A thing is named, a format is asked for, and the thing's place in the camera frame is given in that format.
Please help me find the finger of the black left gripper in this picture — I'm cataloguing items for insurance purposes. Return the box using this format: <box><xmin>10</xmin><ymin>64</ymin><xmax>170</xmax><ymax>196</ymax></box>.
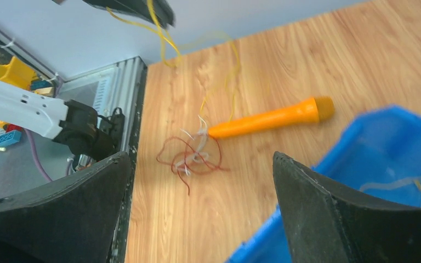
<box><xmin>83</xmin><ymin>0</ymin><xmax>175</xmax><ymax>28</ymax></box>

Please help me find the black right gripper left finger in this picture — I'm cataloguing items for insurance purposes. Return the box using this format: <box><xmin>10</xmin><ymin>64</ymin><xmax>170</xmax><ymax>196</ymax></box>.
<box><xmin>0</xmin><ymin>152</ymin><xmax>129</xmax><ymax>262</ymax></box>

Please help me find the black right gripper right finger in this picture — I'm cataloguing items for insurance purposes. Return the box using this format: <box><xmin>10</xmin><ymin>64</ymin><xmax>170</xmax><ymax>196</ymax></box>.
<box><xmin>272</xmin><ymin>152</ymin><xmax>421</xmax><ymax>262</ymax></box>

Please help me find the white cable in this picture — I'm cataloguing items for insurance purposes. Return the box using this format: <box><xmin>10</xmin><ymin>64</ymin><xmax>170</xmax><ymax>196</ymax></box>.
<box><xmin>174</xmin><ymin>115</ymin><xmax>211</xmax><ymax>177</ymax></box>
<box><xmin>359</xmin><ymin>176</ymin><xmax>421</xmax><ymax>206</ymax></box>

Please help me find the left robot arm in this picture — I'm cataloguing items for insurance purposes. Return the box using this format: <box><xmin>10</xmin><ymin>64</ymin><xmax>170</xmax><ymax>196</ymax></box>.
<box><xmin>0</xmin><ymin>81</ymin><xmax>118</xmax><ymax>161</ymax></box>

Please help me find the blue plastic compartment bin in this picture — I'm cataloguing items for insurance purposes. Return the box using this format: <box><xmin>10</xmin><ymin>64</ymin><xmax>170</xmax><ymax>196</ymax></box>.
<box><xmin>229</xmin><ymin>106</ymin><xmax>421</xmax><ymax>262</ymax></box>

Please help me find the orange cylindrical toy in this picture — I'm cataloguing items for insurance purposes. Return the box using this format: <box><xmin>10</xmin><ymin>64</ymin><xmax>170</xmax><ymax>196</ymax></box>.
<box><xmin>207</xmin><ymin>96</ymin><xmax>335</xmax><ymax>139</ymax></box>

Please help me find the colourful toy blocks pile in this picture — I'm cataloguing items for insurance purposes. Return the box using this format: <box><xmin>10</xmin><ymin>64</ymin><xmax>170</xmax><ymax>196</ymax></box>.
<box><xmin>0</xmin><ymin>56</ymin><xmax>57</xmax><ymax>153</ymax></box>

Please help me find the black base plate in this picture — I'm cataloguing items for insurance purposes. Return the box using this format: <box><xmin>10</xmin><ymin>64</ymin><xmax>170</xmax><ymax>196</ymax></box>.
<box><xmin>107</xmin><ymin>56</ymin><xmax>147</xmax><ymax>262</ymax></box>

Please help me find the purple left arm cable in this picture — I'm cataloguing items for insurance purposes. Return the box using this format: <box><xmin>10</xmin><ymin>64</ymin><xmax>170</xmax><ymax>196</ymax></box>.
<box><xmin>23</xmin><ymin>129</ymin><xmax>53</xmax><ymax>182</ymax></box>

